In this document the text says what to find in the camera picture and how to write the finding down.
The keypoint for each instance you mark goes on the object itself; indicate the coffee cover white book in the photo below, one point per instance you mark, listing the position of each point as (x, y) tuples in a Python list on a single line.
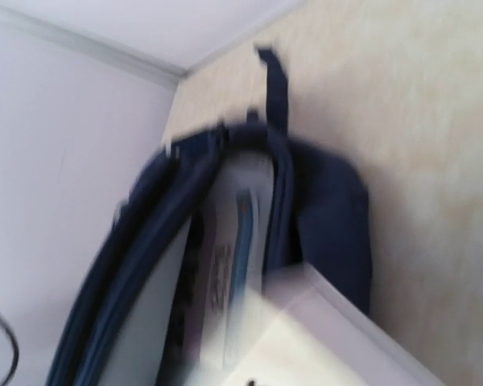
[(299, 330)]

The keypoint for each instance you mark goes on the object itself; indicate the left aluminium frame post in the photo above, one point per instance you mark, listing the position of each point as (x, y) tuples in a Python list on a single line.
[(124, 58)]

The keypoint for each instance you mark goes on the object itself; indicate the dog cover book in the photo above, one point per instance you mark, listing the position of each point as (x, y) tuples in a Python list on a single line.
[(211, 311)]

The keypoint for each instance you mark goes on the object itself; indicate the navy blue backpack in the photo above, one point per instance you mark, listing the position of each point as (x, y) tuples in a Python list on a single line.
[(319, 215)]

